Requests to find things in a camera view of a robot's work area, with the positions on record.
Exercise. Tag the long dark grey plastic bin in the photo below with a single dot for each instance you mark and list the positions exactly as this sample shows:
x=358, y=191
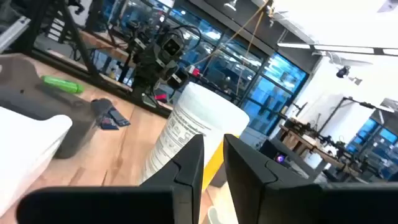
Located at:
x=37, y=102

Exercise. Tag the green shampoo bottle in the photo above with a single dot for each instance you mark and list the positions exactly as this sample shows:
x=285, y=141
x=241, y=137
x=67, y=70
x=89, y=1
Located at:
x=62, y=84

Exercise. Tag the wooden background table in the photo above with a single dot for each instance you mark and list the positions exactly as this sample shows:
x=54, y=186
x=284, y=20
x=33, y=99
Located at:
x=298, y=141

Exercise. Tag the black monitor on arm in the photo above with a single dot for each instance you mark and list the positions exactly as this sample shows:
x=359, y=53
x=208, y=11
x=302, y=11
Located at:
x=301, y=109

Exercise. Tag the red and white small box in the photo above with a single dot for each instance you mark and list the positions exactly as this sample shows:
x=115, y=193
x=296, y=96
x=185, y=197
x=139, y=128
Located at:
x=194, y=71

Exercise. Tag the white wipes canister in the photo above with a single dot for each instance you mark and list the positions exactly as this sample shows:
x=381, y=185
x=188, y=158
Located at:
x=199, y=115

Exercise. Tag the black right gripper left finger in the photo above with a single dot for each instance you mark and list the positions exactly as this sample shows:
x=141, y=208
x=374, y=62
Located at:
x=183, y=189

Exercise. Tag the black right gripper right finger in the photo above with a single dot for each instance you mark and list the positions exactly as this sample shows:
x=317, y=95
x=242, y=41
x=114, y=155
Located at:
x=264, y=193

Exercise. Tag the long ceiling light strip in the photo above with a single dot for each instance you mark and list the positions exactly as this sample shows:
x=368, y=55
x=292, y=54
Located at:
x=342, y=49

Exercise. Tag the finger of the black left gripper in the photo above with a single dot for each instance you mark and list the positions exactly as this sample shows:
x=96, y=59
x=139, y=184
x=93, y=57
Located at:
x=164, y=67
x=178, y=79

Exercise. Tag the black ceiling-mounted camera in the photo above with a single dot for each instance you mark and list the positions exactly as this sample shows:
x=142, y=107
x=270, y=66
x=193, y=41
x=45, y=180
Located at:
x=342, y=72

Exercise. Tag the white plastic bin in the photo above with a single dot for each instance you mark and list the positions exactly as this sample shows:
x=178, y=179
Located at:
x=25, y=146

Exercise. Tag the silver aluminium extrusion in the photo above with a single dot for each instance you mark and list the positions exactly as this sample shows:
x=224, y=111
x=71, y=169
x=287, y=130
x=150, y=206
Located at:
x=14, y=32

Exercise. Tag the wooden background workbench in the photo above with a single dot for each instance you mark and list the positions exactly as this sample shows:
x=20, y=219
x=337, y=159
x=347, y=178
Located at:
x=102, y=43

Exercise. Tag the dark blue toiletry tube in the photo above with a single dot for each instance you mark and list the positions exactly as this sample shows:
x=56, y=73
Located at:
x=109, y=124
x=119, y=118

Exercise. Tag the black desktop computer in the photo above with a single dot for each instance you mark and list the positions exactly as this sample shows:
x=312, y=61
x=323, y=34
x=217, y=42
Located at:
x=273, y=152

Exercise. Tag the black aluminium table frame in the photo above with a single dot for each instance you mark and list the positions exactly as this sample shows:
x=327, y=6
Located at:
x=77, y=40

